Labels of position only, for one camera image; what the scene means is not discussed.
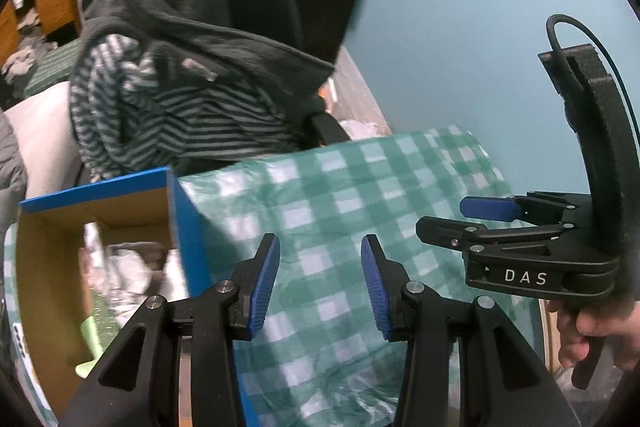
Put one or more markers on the striped knit garment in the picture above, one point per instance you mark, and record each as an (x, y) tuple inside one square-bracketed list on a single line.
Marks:
[(175, 117)]

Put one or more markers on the white pillow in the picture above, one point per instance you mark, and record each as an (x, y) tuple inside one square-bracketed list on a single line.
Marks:
[(40, 132)]

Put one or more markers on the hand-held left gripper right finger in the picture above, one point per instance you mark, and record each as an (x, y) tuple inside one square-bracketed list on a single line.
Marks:
[(375, 287)]

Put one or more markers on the black chair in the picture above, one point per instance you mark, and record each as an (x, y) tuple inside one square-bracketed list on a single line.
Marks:
[(270, 2)]

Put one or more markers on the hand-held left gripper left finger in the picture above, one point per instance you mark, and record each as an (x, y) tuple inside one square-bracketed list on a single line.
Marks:
[(262, 287)]

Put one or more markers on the green checkered tablecloth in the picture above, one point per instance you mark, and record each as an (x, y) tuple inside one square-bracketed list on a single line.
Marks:
[(350, 187)]

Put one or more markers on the green checkered cushion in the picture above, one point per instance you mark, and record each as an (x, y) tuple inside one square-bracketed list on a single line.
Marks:
[(55, 67)]

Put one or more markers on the person's right hand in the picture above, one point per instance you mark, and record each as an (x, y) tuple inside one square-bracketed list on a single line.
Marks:
[(585, 332)]

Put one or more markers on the dark grey fleece jacket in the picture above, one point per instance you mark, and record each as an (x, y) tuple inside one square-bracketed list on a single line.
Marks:
[(165, 7)]

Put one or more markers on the cardboard box with blue edge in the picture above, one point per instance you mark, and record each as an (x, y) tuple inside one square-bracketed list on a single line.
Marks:
[(55, 267)]

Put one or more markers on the light green soft item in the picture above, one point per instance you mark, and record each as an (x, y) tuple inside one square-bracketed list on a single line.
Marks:
[(92, 347)]

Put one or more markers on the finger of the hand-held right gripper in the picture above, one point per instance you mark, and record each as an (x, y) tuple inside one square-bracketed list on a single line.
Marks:
[(487, 208), (450, 229)]

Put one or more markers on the grey puffer jacket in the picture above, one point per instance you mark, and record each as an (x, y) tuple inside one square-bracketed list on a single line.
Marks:
[(10, 177)]

